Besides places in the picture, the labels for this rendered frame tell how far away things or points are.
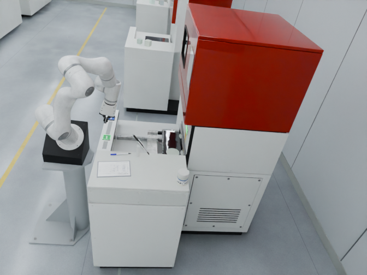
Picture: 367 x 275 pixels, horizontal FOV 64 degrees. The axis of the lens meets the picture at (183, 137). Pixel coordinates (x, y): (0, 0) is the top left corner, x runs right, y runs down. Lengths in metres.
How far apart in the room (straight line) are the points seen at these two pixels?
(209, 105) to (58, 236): 1.74
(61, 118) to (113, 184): 0.49
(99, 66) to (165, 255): 1.49
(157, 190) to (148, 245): 0.58
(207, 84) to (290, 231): 1.91
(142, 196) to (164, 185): 0.15
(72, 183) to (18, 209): 0.87
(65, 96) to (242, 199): 1.60
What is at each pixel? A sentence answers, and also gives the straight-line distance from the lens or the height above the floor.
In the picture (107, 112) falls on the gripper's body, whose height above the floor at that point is 1.20.
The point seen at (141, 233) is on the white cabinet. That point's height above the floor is 0.52.
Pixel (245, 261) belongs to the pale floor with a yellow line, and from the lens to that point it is 2.83.
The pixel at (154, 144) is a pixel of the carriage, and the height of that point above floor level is 0.88.
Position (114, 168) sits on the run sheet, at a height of 0.97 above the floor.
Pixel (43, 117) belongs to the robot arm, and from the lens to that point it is 1.83.
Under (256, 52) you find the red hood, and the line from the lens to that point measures 1.79.
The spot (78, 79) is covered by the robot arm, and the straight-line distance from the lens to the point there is 1.53.
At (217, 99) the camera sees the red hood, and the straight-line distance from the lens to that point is 1.86.
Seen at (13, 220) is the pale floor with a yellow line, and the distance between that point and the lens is 3.06.
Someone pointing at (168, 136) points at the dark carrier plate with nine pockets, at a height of 0.90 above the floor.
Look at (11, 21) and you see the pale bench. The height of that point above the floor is 0.24.
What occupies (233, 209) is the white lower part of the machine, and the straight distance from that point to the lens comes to 2.60.
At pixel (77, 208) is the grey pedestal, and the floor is 0.31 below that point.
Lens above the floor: 2.29
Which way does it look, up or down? 36 degrees down
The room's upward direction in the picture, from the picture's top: 10 degrees clockwise
